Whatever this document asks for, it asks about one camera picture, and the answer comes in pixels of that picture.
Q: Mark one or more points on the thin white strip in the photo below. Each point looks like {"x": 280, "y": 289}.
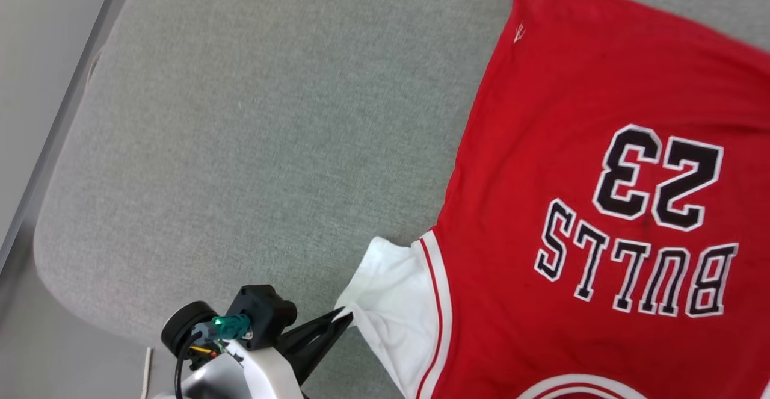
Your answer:
{"x": 146, "y": 375}

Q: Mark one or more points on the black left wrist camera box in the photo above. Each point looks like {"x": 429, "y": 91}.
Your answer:
{"x": 264, "y": 315}

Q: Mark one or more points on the red white basketball jersey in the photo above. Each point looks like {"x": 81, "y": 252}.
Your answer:
{"x": 571, "y": 116}

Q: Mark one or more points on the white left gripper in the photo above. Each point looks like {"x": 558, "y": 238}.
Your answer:
{"x": 271, "y": 375}

